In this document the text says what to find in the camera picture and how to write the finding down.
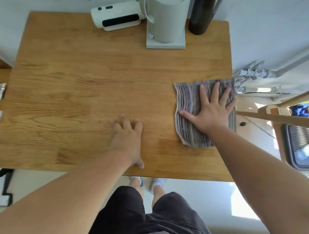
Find person's left hand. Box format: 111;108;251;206
110;113;145;169

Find person's right hand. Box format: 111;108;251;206
179;82;237;134

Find striped cleaning cloth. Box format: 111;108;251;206
173;77;238;149

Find person's left forearm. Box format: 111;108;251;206
0;147;132;234

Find person's right forearm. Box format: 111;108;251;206
207;124;309;234

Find person's left leg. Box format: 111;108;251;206
129;179;145;201

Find person's leg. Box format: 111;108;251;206
151;184;166;209
129;179;145;201

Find person's right leg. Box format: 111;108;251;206
151;184;166;209

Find grey left shoe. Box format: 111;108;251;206
129;176;144;188

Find grey shoe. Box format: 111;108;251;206
149;177;167;193
129;176;144;188

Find grey right shoe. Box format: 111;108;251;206
149;177;167;193

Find plain wooden chair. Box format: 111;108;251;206
235;91;309;169

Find black shorts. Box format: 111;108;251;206
88;185;212;234

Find blue item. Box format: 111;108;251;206
289;103;309;118

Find black ridged tray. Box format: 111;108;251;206
281;123;309;171

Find black bottle orange cap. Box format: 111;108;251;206
188;0;222;35

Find white cylinder appliance square base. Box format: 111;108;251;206
139;0;191;50

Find white oblong device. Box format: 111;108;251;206
90;1;145;32

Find white exercise machine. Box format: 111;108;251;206
0;168;14;207

